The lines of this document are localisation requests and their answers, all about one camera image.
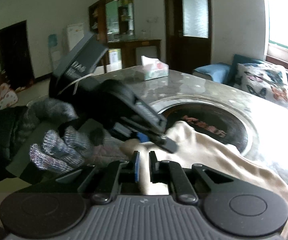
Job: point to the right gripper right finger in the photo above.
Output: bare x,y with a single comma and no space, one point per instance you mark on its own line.
172,174

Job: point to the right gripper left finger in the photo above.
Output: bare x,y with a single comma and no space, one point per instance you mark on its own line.
117,178

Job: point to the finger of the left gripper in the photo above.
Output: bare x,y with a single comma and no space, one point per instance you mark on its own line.
164,141

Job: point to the cream knit garment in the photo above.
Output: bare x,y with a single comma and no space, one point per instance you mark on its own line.
194,147

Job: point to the grey knit gloved hand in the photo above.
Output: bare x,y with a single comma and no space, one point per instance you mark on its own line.
70,142

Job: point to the water dispenser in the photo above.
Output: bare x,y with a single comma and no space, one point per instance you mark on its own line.
54,51

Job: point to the white refrigerator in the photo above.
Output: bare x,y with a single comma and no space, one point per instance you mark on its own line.
75,32

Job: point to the black round induction cooktop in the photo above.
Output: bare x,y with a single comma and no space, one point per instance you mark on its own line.
211,120

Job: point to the dark wooden display cabinet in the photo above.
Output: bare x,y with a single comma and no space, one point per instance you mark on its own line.
112,21

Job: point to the tissue box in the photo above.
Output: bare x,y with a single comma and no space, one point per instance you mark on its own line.
153,68

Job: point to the blue sofa cushion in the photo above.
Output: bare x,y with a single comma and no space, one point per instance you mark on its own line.
214,72

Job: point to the teal sofa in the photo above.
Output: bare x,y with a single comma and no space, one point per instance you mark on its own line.
233,71

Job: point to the butterfly print pillow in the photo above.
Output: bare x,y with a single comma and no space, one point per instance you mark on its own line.
265,80

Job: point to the dark wooden door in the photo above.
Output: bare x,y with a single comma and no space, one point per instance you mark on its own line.
188,34

